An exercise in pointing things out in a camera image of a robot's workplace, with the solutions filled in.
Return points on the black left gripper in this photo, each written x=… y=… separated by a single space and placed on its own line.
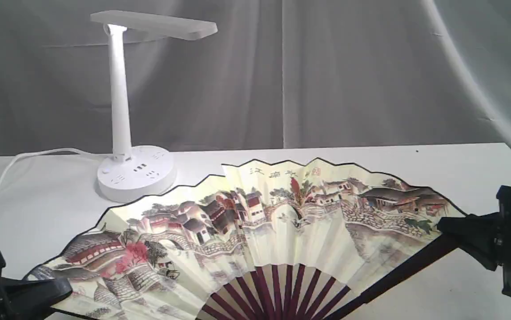
x=31 y=294

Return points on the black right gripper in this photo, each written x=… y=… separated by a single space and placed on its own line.
x=476 y=236

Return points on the painted folding paper fan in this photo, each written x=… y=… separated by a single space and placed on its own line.
x=282 y=241

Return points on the white desk lamp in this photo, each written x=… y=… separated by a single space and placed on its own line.
x=131 y=172

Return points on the grey backdrop curtain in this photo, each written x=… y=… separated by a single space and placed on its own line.
x=277 y=74

